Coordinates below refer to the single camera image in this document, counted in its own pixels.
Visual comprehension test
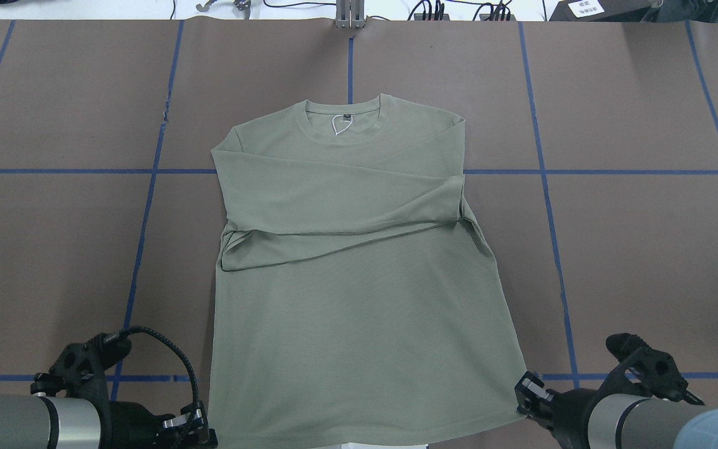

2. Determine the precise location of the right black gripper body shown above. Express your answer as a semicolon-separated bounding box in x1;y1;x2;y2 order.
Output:
547;389;598;448

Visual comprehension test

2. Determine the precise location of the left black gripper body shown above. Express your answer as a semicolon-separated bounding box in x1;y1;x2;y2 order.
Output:
108;402;178;448

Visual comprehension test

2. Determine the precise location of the olive green long-sleeve shirt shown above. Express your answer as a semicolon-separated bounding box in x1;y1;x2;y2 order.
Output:
208;94;526;448

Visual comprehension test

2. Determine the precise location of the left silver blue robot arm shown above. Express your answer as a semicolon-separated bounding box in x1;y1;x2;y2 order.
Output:
0;394;219;448

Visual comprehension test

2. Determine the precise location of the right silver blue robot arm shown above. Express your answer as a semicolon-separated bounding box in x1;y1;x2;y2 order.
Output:
515;372;718;448

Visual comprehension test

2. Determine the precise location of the black power strip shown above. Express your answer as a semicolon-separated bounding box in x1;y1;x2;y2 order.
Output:
406;1;516;22

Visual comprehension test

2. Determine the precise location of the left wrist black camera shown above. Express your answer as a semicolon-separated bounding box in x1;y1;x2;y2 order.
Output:
29;333;132;403

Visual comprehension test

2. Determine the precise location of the wrist black camera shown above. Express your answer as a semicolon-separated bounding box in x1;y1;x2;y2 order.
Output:
29;333;132;403
601;333;705;406

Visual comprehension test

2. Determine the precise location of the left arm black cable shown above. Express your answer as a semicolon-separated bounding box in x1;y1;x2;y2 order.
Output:
105;326;201;412

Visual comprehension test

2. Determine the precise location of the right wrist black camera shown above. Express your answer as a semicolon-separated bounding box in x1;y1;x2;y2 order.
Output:
601;333;705;406

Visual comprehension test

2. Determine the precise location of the aluminium frame post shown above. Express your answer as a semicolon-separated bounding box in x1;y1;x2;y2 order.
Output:
334;0;366;29

